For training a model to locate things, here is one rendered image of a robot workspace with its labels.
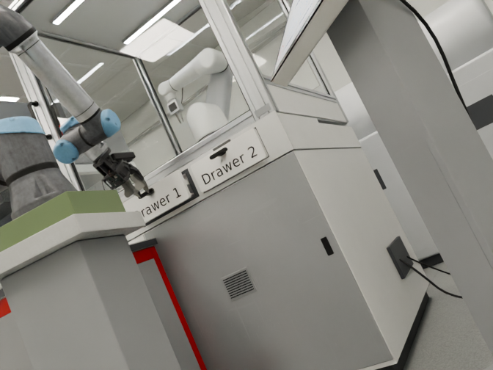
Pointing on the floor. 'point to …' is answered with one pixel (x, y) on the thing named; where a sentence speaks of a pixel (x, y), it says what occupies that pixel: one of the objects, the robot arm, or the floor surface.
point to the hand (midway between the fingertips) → (143, 191)
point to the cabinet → (296, 269)
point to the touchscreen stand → (425, 140)
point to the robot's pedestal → (84, 297)
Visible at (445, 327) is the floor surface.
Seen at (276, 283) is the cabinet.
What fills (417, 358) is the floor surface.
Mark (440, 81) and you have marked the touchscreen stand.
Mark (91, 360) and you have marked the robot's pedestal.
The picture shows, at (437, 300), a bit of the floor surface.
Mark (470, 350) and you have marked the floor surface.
